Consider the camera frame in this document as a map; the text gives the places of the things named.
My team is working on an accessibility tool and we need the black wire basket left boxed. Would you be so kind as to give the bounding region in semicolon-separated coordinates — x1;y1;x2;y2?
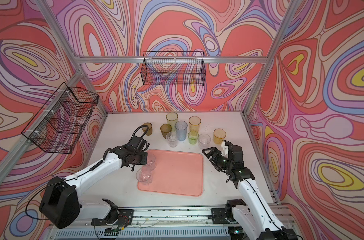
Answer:
21;83;99;154

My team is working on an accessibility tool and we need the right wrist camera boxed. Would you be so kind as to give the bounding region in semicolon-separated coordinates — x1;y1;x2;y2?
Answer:
221;140;233;158

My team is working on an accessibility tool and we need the black wire basket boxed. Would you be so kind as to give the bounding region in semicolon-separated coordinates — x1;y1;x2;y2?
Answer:
21;83;99;154
141;50;206;86

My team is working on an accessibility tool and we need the olive brown short cup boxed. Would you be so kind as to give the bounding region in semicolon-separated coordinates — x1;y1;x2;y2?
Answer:
160;124;172;139

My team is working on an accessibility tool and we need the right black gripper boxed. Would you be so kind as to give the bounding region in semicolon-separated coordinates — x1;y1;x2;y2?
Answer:
202;146;232;171

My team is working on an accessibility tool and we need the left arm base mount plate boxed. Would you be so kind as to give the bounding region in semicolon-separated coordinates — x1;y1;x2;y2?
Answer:
91;209;134;227

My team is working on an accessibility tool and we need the tall yellow-green cup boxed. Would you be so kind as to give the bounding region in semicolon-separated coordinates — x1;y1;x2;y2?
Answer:
166;112;179;131

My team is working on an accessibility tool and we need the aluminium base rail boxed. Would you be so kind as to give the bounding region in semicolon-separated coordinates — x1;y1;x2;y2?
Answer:
41;199;294;229

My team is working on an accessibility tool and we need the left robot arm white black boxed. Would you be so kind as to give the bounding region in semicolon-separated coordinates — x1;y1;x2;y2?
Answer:
39;133;150;229

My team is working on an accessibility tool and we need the tall blue cup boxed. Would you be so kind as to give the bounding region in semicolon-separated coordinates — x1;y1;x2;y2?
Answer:
175;121;188;142

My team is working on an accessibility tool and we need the pink plastic tray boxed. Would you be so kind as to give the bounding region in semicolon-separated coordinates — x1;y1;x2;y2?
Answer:
137;150;204;197

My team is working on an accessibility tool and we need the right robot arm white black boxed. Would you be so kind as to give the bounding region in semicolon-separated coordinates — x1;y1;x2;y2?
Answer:
202;140;303;240

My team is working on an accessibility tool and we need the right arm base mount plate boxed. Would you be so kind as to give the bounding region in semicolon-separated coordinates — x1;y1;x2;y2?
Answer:
208;208;238;225

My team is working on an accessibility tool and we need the black wire basket back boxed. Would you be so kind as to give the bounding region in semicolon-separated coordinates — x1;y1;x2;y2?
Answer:
141;50;206;86

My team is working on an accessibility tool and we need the green short cup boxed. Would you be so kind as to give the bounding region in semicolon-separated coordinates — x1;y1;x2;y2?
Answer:
187;131;199;145

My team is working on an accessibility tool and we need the clear short glass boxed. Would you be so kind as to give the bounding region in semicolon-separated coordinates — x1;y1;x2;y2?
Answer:
198;134;211;149
166;131;179;148
146;153;157;171
136;168;153;186

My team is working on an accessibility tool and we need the tall orange cup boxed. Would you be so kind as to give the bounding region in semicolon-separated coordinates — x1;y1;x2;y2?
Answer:
188;116;201;133

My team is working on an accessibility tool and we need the amber cup far right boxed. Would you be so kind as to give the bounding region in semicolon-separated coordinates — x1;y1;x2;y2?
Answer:
213;129;226;145

